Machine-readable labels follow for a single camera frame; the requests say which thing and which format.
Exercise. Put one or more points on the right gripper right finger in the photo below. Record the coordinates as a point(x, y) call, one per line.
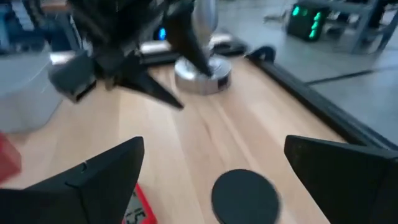
point(351, 186)

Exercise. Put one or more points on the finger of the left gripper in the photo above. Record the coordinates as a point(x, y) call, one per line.
point(192, 46)
point(152, 90)

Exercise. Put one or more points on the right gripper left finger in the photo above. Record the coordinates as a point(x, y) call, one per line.
point(77, 199)

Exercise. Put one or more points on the red digital timer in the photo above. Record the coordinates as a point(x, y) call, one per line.
point(140, 208)

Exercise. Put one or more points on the red rectangular box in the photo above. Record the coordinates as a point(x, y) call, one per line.
point(8, 157)

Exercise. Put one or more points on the orange sand hourglass black caps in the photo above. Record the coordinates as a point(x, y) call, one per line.
point(245, 197)

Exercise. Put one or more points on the silver round metal base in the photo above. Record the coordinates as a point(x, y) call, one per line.
point(202, 77)

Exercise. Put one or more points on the black table clamp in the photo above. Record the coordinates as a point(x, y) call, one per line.
point(261, 53)

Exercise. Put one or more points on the black box green lights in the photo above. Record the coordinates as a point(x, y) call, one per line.
point(306, 21)

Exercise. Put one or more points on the grey plastic bin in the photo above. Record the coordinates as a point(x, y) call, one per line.
point(25, 93)

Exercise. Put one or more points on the black table frame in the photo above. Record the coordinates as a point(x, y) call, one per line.
point(311, 102)

